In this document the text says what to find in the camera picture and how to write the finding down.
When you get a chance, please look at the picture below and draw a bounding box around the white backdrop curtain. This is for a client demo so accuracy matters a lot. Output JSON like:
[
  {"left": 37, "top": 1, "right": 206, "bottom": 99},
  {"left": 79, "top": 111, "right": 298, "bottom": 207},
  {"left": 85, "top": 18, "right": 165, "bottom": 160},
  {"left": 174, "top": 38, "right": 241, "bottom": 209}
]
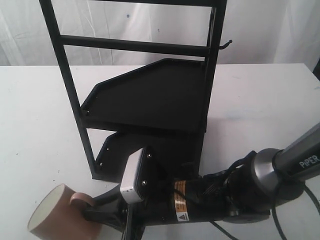
[{"left": 0, "top": 0, "right": 320, "bottom": 69}]

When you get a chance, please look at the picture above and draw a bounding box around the black cable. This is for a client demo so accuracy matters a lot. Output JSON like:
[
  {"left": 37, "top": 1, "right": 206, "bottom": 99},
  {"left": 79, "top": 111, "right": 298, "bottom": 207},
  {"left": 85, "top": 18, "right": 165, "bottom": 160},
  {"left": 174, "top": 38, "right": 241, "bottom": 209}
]
[{"left": 209, "top": 187, "right": 320, "bottom": 240}]

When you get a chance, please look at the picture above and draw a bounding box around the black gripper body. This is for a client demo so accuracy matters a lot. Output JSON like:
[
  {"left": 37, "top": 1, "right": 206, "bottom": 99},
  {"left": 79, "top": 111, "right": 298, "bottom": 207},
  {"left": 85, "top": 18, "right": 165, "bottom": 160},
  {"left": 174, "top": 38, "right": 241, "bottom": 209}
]
[{"left": 117, "top": 172, "right": 270, "bottom": 240}]

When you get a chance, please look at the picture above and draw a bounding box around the brown ceramic mug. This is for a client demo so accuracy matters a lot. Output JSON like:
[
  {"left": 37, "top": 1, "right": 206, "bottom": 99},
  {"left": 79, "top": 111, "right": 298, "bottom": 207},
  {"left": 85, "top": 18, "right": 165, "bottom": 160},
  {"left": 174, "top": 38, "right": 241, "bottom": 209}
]
[{"left": 27, "top": 184, "right": 102, "bottom": 240}]

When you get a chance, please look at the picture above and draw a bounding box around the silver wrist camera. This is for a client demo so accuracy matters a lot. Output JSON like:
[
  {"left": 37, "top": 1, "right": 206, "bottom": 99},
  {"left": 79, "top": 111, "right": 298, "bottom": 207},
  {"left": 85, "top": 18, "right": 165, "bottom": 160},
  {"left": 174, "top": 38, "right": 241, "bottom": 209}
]
[{"left": 120, "top": 147, "right": 157, "bottom": 205}]

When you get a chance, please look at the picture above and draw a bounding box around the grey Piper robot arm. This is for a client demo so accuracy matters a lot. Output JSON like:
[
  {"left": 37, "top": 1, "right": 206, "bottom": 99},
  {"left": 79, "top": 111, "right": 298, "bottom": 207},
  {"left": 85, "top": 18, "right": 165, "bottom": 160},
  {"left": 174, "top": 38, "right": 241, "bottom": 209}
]
[{"left": 82, "top": 125, "right": 320, "bottom": 240}]

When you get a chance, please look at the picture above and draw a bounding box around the black metal shelf rack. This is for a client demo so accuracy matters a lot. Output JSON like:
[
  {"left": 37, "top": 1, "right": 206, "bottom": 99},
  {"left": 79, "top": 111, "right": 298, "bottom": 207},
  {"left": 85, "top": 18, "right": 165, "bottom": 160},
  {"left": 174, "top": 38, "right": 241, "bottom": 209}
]
[{"left": 39, "top": 0, "right": 227, "bottom": 183}]

